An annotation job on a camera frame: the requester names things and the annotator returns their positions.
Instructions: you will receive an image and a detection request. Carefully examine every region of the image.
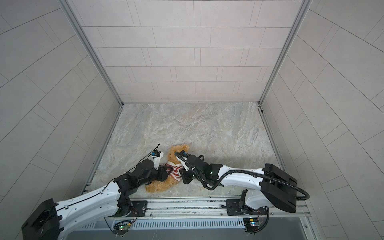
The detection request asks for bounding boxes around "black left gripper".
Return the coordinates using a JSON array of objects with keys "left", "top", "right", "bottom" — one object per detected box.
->
[{"left": 137, "top": 165, "right": 175, "bottom": 188}]

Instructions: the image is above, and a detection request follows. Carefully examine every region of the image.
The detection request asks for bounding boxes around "tan plush teddy bear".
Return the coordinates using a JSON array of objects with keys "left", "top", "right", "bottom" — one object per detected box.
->
[{"left": 146, "top": 144, "right": 190, "bottom": 193}]

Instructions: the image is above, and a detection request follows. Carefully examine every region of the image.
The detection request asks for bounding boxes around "red white striped knit sweater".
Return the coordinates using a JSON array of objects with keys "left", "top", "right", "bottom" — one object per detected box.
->
[{"left": 166, "top": 161, "right": 184, "bottom": 182}]

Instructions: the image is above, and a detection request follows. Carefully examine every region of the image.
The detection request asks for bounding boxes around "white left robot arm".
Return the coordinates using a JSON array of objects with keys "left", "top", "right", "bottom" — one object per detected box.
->
[{"left": 22, "top": 160, "right": 172, "bottom": 240}]

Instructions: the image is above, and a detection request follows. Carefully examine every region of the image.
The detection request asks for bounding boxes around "white ventilation grille strip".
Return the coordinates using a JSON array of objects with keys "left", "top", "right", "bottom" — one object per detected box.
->
[{"left": 68, "top": 218, "right": 247, "bottom": 231}]

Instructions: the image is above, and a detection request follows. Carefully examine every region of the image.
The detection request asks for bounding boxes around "left circuit board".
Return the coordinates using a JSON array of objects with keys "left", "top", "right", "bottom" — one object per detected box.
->
[{"left": 113, "top": 220, "right": 133, "bottom": 236}]

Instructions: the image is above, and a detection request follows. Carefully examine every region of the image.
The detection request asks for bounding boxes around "circuit board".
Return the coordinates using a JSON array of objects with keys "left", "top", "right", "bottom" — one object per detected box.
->
[
  {"left": 113, "top": 220, "right": 133, "bottom": 236},
  {"left": 243, "top": 218, "right": 260, "bottom": 234}
]

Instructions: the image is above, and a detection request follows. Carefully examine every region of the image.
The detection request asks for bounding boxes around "right circuit board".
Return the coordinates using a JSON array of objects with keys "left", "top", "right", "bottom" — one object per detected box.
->
[{"left": 243, "top": 218, "right": 260, "bottom": 234}]

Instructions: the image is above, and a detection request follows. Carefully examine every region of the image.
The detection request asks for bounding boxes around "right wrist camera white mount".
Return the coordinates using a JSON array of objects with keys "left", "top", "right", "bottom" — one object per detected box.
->
[{"left": 174, "top": 151, "right": 195, "bottom": 171}]

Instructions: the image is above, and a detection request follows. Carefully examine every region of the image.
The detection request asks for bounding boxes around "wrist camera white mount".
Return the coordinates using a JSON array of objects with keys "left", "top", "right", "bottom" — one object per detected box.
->
[
  {"left": 152, "top": 150, "right": 164, "bottom": 170},
  {"left": 174, "top": 151, "right": 195, "bottom": 171}
]

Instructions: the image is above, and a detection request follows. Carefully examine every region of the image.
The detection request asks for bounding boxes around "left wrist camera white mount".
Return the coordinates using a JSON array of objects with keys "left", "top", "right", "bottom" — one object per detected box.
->
[{"left": 152, "top": 150, "right": 164, "bottom": 170}]

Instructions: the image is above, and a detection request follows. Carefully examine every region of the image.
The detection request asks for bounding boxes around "thin black left cable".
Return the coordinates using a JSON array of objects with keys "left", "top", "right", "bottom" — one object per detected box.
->
[{"left": 53, "top": 142, "right": 161, "bottom": 211}]

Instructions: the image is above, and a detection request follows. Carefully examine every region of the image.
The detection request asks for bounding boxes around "black corrugated cable conduit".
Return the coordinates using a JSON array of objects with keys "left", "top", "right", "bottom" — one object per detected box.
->
[{"left": 175, "top": 151, "right": 310, "bottom": 201}]

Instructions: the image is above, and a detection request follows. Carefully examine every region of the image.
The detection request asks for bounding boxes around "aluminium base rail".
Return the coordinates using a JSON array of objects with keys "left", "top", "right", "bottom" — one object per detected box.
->
[{"left": 80, "top": 196, "right": 310, "bottom": 221}]

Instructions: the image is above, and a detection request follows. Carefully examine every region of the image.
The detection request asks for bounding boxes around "aluminium corner post left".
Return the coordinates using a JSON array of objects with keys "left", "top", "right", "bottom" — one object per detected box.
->
[{"left": 58, "top": 0, "right": 124, "bottom": 108}]

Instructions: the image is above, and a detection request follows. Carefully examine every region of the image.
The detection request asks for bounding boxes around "aluminium corner post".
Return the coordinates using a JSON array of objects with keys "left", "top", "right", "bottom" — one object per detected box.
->
[
  {"left": 58, "top": 0, "right": 124, "bottom": 108},
  {"left": 259, "top": 0, "right": 312, "bottom": 107}
]

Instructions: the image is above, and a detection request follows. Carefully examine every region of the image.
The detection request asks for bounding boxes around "aluminium corner post right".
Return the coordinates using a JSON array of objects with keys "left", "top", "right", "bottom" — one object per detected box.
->
[{"left": 259, "top": 0, "right": 312, "bottom": 107}]

